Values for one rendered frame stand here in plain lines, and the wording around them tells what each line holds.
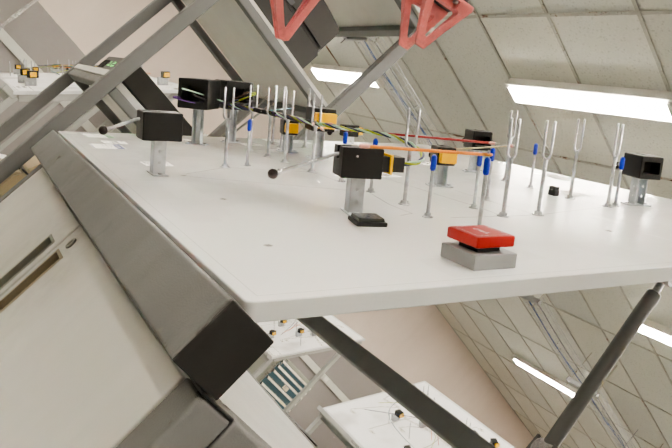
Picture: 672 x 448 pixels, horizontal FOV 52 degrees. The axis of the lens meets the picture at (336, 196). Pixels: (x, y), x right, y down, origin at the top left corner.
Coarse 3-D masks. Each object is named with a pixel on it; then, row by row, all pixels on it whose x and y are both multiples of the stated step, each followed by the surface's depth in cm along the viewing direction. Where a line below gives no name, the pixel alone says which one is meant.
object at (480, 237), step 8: (448, 232) 72; (456, 232) 71; (464, 232) 70; (472, 232) 70; (480, 232) 70; (488, 232) 71; (496, 232) 71; (504, 232) 71; (464, 240) 70; (472, 240) 69; (480, 240) 68; (488, 240) 69; (496, 240) 69; (504, 240) 70; (512, 240) 70; (472, 248) 70; (480, 248) 70; (488, 248) 70; (496, 248) 71
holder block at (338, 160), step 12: (336, 144) 91; (348, 144) 91; (336, 156) 90; (348, 156) 88; (360, 156) 88; (372, 156) 89; (336, 168) 90; (348, 168) 88; (360, 168) 89; (372, 168) 89
